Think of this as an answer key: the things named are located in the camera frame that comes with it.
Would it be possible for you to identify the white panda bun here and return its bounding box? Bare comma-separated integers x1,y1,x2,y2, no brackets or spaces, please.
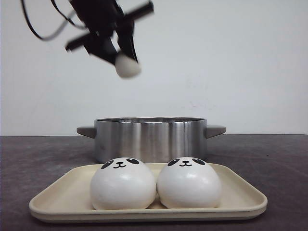
115,53,141,78
157,157,222,208
90,157,156,210

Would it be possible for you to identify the beige rectangular tray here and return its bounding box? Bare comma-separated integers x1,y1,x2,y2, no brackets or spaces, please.
29,162,268,222

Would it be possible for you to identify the white panda bun back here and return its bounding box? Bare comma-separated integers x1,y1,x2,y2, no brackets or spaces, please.
115,53,141,78

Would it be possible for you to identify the stainless steel steamer pot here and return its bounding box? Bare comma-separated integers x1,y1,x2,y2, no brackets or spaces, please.
77,117,226,163

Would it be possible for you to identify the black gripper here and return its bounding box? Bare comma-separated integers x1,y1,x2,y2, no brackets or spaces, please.
65,0,154,65

